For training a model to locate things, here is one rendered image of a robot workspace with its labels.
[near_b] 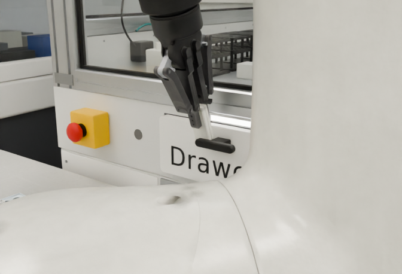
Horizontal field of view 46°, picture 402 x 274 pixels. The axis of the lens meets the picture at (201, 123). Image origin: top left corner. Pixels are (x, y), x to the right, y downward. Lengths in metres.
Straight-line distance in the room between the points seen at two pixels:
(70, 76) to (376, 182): 0.90
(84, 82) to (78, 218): 0.82
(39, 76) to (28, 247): 1.31
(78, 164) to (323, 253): 0.92
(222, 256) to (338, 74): 0.10
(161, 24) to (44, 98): 0.89
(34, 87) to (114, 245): 1.30
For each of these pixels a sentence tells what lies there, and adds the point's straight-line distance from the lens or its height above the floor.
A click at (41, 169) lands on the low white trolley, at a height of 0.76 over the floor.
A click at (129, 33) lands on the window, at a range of 0.95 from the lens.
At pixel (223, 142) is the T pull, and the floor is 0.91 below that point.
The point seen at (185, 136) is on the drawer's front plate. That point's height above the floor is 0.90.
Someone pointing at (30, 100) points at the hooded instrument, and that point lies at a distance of 1.50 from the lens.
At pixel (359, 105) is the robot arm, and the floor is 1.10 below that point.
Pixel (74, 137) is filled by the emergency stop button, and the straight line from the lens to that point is 0.98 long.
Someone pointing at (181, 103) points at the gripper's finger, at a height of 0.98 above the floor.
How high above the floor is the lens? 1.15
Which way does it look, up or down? 15 degrees down
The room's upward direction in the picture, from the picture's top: straight up
